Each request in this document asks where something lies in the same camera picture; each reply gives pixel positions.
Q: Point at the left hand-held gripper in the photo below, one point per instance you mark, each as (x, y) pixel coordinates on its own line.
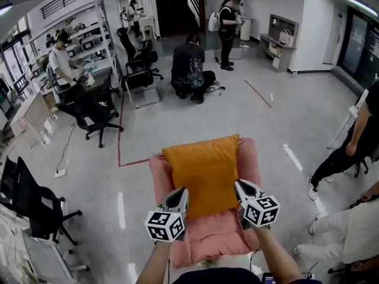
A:
(161, 225)

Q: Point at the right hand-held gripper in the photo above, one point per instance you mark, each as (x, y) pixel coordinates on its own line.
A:
(262, 214)

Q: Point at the orange pillow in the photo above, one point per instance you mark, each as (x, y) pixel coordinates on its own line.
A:
(204, 176)

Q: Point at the person's left forearm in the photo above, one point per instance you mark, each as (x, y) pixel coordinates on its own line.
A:
(154, 265)

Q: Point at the person's right forearm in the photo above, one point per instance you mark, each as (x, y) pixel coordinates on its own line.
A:
(275, 256)

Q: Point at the pink cushioned seat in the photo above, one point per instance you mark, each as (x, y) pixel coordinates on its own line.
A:
(219, 235)

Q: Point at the person's dark shirt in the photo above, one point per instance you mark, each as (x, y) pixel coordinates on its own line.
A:
(222, 277)

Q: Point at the black chest-worn phone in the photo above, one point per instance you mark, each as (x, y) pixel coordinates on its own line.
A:
(269, 279)

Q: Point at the white power strip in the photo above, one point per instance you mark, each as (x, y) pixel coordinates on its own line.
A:
(60, 174)

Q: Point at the black cantilever chair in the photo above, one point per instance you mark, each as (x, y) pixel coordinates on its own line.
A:
(137, 80)

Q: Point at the black mesh office chair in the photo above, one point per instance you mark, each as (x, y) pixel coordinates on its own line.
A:
(35, 200)

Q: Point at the white grey office chair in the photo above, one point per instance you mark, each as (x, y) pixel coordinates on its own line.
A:
(47, 259)

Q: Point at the dark desk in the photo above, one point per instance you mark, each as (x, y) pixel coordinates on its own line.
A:
(103, 75)

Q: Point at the white glove pair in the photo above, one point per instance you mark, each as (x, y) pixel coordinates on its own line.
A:
(90, 80)

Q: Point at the teal cloth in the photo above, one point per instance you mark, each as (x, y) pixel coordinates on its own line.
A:
(91, 67)

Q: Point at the white handbag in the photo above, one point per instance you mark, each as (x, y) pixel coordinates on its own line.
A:
(286, 37)

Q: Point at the black high-back office chair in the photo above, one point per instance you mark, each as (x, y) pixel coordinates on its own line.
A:
(127, 46)

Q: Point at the beige lattice cabinet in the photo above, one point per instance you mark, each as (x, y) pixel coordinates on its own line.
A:
(31, 117)

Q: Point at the white cluttered table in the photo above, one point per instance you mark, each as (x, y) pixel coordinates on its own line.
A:
(12, 247)

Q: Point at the small white table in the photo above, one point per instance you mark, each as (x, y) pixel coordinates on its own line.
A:
(146, 25)

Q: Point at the white microwave oven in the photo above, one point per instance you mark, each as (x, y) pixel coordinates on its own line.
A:
(88, 44)
(72, 52)

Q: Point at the white shelf rack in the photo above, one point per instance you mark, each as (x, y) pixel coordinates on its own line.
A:
(103, 22)

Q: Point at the dark staircase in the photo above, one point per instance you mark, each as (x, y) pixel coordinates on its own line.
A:
(174, 7)

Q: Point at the grey wall cabinet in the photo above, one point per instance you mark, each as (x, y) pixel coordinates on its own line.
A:
(281, 58)

